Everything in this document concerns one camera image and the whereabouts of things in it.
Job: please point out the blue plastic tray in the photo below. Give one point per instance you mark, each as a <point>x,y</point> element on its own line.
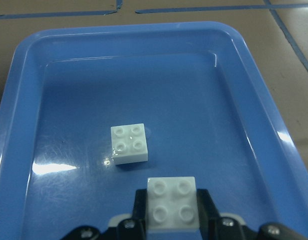
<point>206,110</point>

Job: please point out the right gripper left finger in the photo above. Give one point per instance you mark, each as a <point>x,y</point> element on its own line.
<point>130,228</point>

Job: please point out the white block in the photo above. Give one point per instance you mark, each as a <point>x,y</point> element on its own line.
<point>129,144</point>
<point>172,204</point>

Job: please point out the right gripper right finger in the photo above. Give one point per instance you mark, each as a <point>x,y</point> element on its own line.
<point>213,226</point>

